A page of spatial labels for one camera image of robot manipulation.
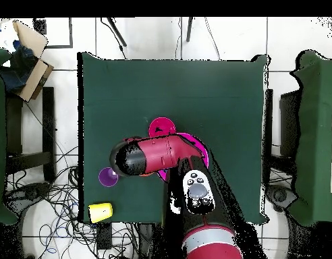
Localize small crimson bowl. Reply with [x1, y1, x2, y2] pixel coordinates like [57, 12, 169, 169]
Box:
[148, 116, 177, 138]

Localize large pink bowl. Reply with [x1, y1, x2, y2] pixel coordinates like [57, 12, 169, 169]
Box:
[155, 132, 210, 183]

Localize yellow cup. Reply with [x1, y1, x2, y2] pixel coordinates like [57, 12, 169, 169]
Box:
[88, 202, 114, 225]

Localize dark green table cloth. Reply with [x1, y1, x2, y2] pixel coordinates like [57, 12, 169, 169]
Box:
[77, 51, 271, 225]

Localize purple cup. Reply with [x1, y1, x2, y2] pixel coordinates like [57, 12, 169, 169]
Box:
[98, 167, 120, 188]

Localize black power brick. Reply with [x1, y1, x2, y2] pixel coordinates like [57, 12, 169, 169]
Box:
[96, 223, 113, 250]

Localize black tripod leg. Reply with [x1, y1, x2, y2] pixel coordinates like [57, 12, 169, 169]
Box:
[186, 17, 194, 42]
[106, 17, 128, 47]

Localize grey base with black knob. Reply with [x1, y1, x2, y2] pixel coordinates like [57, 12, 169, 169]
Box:
[9, 181, 52, 207]
[265, 184, 298, 212]

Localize cardboard box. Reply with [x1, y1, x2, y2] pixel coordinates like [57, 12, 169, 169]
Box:
[0, 19, 55, 103]

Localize dark blue cloth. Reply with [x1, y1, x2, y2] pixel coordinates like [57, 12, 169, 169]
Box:
[0, 40, 38, 92]

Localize tangle of cables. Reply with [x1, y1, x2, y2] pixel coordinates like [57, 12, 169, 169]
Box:
[6, 145, 140, 259]

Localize black rectangular frame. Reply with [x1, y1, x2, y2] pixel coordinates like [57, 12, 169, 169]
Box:
[33, 17, 74, 49]

